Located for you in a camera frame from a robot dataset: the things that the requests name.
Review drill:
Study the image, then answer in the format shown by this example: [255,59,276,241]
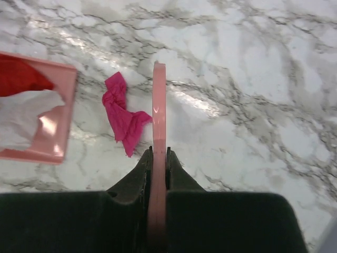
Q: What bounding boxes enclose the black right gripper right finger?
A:
[166,150,307,252]

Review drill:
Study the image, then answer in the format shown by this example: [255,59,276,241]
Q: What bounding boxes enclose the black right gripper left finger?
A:
[1,149,153,252]

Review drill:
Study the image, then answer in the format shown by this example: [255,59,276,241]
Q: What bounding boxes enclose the pink hand brush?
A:
[147,61,166,252]

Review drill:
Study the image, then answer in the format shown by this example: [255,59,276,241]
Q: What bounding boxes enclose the pink plastic dustpan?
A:
[1,51,77,164]

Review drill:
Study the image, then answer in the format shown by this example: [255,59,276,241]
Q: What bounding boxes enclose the magenta crumpled paper scrap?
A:
[102,72,152,157]

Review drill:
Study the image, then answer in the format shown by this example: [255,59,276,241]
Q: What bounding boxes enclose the white crumpled tissue, right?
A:
[1,90,65,151]

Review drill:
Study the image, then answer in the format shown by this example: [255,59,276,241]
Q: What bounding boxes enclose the red paper scrap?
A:
[1,54,54,97]

